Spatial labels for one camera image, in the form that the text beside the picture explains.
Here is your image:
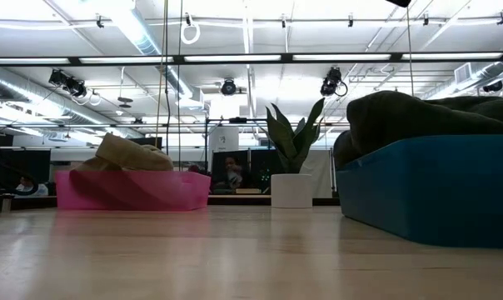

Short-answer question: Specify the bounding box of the dark grey baseball cap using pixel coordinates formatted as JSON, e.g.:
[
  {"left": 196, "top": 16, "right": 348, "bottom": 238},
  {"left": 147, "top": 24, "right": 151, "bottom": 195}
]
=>
[
  {"left": 345, "top": 89, "right": 503, "bottom": 138},
  {"left": 332, "top": 129, "right": 363, "bottom": 171}
]

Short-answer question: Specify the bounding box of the beige baseball cap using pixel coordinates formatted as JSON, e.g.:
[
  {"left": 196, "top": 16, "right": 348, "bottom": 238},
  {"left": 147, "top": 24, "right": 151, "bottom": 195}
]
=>
[{"left": 69, "top": 132, "right": 175, "bottom": 173}]

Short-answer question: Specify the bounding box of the person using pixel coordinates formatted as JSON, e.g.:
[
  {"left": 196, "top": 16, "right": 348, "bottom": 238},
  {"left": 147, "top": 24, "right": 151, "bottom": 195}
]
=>
[
  {"left": 212, "top": 152, "right": 251, "bottom": 195},
  {"left": 14, "top": 176, "right": 49, "bottom": 198}
]

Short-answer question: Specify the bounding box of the white sign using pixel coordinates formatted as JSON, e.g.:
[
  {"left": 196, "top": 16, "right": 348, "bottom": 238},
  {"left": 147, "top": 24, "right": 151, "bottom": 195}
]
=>
[{"left": 208, "top": 126, "right": 241, "bottom": 153}]

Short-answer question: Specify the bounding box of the snake plant in white pot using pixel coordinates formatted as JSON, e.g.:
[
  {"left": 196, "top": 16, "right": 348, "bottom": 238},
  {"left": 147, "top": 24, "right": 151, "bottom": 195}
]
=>
[{"left": 265, "top": 97, "right": 326, "bottom": 210}]

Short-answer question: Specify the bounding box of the white panel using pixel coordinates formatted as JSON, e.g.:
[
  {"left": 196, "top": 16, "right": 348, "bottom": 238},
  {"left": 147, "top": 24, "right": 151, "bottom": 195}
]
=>
[{"left": 311, "top": 148, "right": 334, "bottom": 199}]

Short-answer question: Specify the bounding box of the pink plastic bin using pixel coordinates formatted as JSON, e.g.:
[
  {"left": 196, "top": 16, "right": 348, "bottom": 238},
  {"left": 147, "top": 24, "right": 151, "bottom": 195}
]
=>
[{"left": 54, "top": 169, "right": 212, "bottom": 213}]

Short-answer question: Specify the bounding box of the teal plastic bin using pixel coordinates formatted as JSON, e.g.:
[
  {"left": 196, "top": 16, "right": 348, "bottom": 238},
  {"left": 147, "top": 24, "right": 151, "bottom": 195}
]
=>
[{"left": 335, "top": 133, "right": 503, "bottom": 251}]

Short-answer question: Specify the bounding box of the ceiling air vent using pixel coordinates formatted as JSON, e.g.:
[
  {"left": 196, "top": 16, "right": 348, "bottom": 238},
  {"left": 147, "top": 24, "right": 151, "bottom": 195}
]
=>
[{"left": 454, "top": 62, "right": 473, "bottom": 84}]

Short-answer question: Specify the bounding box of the black partition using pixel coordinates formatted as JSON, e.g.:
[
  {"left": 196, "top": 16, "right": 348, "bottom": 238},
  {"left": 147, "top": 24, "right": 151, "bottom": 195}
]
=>
[{"left": 0, "top": 147, "right": 52, "bottom": 184}]

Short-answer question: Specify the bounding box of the black aluminium table frame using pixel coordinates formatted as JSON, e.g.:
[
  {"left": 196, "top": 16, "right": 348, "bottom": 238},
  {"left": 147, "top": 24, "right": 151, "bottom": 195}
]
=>
[{"left": 0, "top": 50, "right": 503, "bottom": 208}]

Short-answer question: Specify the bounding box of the black hanging cable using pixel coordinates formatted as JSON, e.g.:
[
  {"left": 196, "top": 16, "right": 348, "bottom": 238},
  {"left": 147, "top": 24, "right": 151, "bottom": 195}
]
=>
[{"left": 177, "top": 0, "right": 184, "bottom": 170}]

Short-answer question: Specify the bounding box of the white cable ring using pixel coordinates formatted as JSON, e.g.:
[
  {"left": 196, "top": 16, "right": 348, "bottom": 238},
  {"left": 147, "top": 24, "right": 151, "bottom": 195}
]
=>
[{"left": 180, "top": 21, "right": 202, "bottom": 46}]

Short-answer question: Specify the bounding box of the silver ventilation duct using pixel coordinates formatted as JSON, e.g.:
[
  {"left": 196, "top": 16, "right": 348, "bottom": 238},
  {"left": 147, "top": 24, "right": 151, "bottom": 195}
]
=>
[
  {"left": 105, "top": 3, "right": 202, "bottom": 109},
  {"left": 0, "top": 71, "right": 107, "bottom": 126}
]

